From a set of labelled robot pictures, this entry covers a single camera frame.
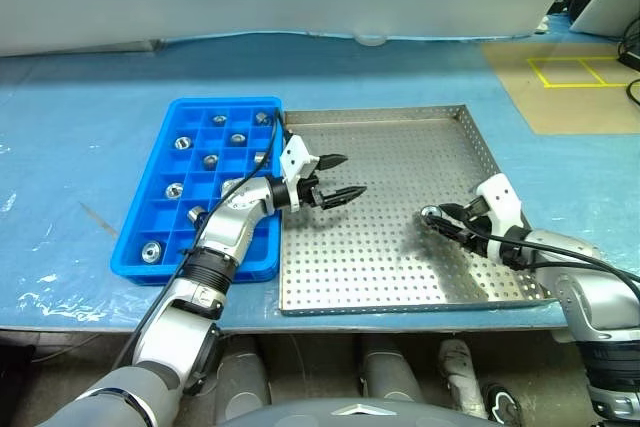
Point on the black and white sneaker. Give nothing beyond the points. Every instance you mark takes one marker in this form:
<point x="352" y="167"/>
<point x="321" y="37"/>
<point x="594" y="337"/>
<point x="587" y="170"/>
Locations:
<point x="502" y="402"/>

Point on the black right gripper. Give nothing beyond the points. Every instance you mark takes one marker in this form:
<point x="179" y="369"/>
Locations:
<point x="481" y="227"/>

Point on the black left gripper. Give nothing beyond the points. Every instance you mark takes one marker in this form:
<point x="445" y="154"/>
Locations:
<point x="311" y="192"/>

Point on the grey rounded column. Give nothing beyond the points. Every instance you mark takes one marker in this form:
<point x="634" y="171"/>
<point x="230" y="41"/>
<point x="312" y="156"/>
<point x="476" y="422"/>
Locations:
<point x="242" y="377"/>
<point x="390" y="372"/>

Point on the small white object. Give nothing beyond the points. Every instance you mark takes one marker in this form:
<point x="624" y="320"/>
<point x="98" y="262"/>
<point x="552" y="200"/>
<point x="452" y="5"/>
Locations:
<point x="543" y="24"/>

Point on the perforated metal tray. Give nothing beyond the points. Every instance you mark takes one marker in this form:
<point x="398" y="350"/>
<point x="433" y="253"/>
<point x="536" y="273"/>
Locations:
<point x="360" y="267"/>

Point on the brown cardboard sheet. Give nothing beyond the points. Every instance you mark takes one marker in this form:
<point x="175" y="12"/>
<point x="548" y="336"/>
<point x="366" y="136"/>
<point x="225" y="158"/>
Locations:
<point x="560" y="112"/>

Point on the white dirty shoe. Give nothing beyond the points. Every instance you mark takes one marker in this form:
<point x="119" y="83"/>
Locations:
<point x="460" y="377"/>

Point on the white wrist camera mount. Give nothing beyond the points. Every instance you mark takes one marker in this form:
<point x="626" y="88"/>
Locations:
<point x="502" y="199"/>
<point x="295" y="157"/>

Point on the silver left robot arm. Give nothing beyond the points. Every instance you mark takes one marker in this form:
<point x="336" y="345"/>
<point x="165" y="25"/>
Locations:
<point x="230" y="227"/>

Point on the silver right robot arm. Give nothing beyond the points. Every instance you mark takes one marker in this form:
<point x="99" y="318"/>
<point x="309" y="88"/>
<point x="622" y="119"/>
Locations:
<point x="600" y="297"/>

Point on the white round cap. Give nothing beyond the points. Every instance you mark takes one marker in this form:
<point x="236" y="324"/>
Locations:
<point x="370" y="40"/>

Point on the grey robot torso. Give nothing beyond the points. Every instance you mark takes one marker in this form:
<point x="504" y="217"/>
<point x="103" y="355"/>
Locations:
<point x="350" y="414"/>

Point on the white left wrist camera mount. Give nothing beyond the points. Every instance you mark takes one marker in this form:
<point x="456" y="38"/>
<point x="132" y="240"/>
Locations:
<point x="295" y="157"/>

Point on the blue compartment tray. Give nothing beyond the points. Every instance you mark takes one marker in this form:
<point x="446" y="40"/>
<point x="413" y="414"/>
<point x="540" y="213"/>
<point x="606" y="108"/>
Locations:
<point x="160" y="217"/>

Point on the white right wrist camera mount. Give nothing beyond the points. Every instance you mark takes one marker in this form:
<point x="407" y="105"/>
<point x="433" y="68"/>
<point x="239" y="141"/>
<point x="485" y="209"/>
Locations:
<point x="502" y="199"/>

